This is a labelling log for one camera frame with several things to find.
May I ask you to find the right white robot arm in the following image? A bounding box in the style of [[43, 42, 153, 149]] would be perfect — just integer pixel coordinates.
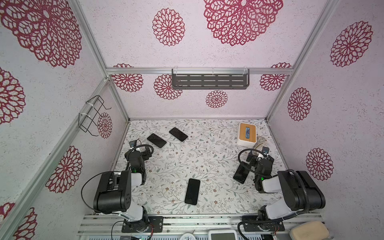
[[238, 149, 326, 225]]

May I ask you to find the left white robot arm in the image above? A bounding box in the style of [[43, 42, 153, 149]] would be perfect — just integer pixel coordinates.
[[92, 145, 154, 232]]

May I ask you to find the black phone far left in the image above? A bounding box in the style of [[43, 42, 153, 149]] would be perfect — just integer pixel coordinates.
[[147, 134, 167, 149]]

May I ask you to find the black phone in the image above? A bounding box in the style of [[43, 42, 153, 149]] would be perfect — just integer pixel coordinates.
[[169, 127, 188, 142], [147, 134, 167, 149], [233, 165, 250, 184]]

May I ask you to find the black phone near right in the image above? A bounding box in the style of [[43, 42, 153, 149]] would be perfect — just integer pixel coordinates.
[[233, 165, 250, 184]]

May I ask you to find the black phone far middle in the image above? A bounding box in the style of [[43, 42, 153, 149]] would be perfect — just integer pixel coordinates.
[[169, 127, 188, 142]]

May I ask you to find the white wooden-top tissue box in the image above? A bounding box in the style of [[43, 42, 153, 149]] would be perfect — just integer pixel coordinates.
[[237, 123, 257, 148]]

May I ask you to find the white display device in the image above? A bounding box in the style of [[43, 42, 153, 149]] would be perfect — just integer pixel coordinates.
[[208, 229, 238, 240]]

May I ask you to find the white round timer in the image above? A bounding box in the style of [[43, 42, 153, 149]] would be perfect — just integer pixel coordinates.
[[180, 233, 196, 240]]

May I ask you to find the beige sponge block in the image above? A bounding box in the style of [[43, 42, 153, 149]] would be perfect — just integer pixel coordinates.
[[289, 221, 330, 240]]

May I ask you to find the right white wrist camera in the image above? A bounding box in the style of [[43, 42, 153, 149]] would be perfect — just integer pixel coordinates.
[[258, 147, 270, 158]]

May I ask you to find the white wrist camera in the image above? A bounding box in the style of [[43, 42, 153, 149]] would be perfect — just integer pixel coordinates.
[[129, 139, 142, 148], [258, 147, 270, 158]]

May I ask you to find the right black corrugated cable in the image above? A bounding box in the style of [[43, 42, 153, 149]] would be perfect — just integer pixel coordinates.
[[237, 148, 310, 240]]

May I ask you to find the black corrugated cable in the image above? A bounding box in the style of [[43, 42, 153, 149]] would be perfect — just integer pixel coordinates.
[[80, 144, 155, 214], [237, 148, 310, 240]]

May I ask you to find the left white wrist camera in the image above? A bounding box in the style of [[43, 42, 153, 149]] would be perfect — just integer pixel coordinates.
[[129, 139, 142, 148]]

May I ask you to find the left black corrugated cable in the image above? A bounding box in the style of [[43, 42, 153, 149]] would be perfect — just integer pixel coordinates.
[[80, 144, 155, 214]]

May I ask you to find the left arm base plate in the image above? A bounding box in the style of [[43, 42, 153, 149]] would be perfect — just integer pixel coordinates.
[[122, 216, 164, 234]]

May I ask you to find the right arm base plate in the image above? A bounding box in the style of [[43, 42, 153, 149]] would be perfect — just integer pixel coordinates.
[[242, 216, 286, 232]]

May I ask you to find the black wire wall rack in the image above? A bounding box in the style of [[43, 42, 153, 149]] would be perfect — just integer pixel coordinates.
[[78, 95, 112, 137]]

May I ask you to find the grey wall shelf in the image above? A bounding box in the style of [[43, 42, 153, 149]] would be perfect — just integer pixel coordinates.
[[171, 69, 250, 90]]

